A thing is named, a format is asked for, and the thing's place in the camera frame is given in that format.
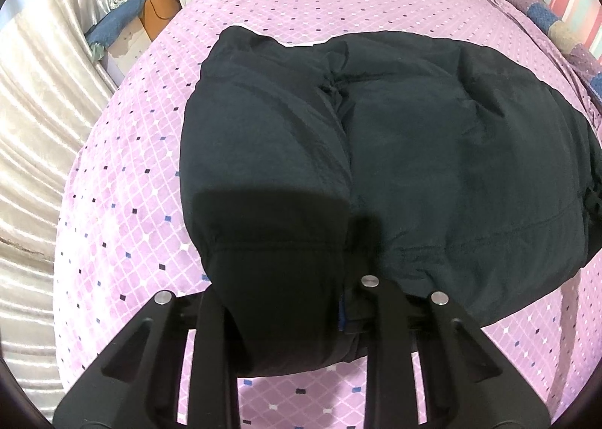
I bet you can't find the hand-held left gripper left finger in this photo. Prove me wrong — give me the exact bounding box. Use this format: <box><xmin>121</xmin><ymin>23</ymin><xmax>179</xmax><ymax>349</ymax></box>
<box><xmin>52</xmin><ymin>290</ymin><xmax>242</xmax><ymax>429</ymax></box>

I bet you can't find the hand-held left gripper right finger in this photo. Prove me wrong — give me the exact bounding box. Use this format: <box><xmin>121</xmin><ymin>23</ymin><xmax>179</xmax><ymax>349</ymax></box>
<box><xmin>339</xmin><ymin>275</ymin><xmax>551</xmax><ymax>429</ymax></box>

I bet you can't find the black padded jacket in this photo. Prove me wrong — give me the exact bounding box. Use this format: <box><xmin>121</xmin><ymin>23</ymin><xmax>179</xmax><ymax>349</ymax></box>
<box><xmin>180</xmin><ymin>26</ymin><xmax>602</xmax><ymax>378</ymax></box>

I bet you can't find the purple patterned bed sheet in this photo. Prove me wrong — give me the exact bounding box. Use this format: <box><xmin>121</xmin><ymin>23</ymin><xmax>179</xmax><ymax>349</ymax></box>
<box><xmin>54</xmin><ymin>0</ymin><xmax>602</xmax><ymax>429</ymax></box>

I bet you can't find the silver satin curtain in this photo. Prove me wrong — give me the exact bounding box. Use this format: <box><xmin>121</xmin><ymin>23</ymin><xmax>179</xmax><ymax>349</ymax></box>
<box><xmin>0</xmin><ymin>0</ymin><xmax>118</xmax><ymax>411</ymax></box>

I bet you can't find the white drawer unit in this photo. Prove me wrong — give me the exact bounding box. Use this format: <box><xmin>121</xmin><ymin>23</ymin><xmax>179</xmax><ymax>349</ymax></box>
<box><xmin>101</xmin><ymin>15</ymin><xmax>152</xmax><ymax>92</ymax></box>

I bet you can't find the blue cloth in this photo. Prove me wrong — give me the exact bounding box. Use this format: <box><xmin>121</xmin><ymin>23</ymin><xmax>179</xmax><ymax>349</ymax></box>
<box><xmin>85</xmin><ymin>0</ymin><xmax>156</xmax><ymax>50</ymax></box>

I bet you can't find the orange wooden cabinet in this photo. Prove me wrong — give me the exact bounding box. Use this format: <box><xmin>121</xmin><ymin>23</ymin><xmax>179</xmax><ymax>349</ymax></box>
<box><xmin>140</xmin><ymin>0</ymin><xmax>182</xmax><ymax>41</ymax></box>

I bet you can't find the patchwork quilt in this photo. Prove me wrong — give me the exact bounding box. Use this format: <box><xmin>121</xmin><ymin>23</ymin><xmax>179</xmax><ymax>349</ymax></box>
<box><xmin>458</xmin><ymin>0</ymin><xmax>602</xmax><ymax>105</ymax></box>

